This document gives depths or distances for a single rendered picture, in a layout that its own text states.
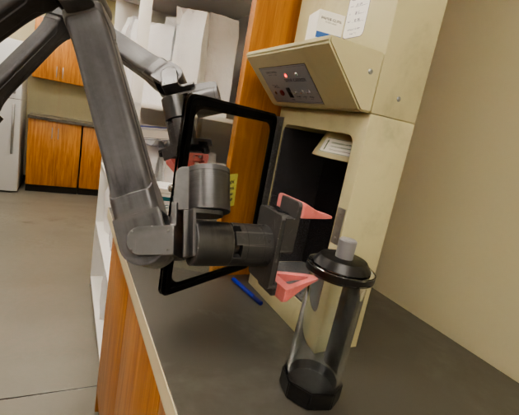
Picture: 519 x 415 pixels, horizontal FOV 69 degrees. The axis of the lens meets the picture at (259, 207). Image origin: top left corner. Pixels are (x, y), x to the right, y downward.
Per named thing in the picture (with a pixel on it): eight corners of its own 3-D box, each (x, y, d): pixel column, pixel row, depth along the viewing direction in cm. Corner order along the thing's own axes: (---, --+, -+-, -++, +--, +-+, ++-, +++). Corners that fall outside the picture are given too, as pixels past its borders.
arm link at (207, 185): (145, 262, 52) (124, 255, 43) (148, 181, 54) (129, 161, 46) (232, 259, 52) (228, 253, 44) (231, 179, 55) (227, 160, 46)
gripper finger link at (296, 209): (348, 207, 52) (290, 202, 48) (336, 256, 53) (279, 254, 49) (320, 196, 58) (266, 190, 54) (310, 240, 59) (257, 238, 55)
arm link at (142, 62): (84, 43, 106) (61, 7, 96) (100, 32, 107) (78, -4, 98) (180, 114, 88) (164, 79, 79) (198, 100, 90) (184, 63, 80)
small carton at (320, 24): (326, 54, 73) (333, 21, 72) (338, 51, 68) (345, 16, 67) (302, 48, 71) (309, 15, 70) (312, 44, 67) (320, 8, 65)
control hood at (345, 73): (281, 106, 93) (288, 64, 91) (371, 113, 65) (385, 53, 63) (238, 97, 87) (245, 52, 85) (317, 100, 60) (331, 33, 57)
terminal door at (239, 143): (249, 267, 100) (278, 114, 91) (159, 298, 75) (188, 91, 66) (247, 266, 100) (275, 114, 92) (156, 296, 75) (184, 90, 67)
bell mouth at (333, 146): (355, 160, 95) (360, 137, 94) (409, 173, 80) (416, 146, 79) (296, 150, 87) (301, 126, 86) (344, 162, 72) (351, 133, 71)
